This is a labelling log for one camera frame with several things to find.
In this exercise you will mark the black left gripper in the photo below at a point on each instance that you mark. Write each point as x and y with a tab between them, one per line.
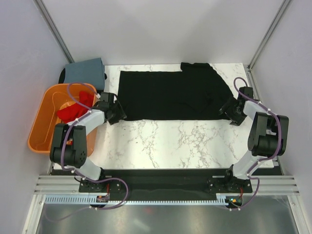
121	114

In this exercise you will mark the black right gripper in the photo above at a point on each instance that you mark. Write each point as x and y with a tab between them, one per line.
236	120

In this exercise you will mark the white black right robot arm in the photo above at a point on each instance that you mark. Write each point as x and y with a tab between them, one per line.
267	140

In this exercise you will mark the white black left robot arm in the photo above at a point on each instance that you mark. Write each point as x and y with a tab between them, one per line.
69	143

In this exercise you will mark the red t shirt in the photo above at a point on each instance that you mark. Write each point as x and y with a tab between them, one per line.
74	111

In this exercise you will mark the folded grey blue t shirt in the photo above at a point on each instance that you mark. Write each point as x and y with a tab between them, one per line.
90	71

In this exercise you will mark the orange plastic basket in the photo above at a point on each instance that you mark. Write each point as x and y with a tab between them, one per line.
56	98

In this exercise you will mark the aluminium base extrusion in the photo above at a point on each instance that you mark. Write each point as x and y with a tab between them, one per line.
66	185

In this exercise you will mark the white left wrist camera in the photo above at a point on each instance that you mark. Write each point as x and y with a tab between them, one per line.
108	97

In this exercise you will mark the black mounting rail plate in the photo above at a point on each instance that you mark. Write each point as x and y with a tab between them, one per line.
158	183

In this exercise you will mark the white slotted cable duct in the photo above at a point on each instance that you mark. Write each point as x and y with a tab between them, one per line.
109	200

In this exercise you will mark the aluminium frame post right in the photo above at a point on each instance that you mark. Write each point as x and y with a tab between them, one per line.
269	33

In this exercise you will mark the aluminium frame post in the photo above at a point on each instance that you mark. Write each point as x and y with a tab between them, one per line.
54	30
269	33

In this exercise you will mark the aluminium frame post left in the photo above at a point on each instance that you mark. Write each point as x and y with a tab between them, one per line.
54	30

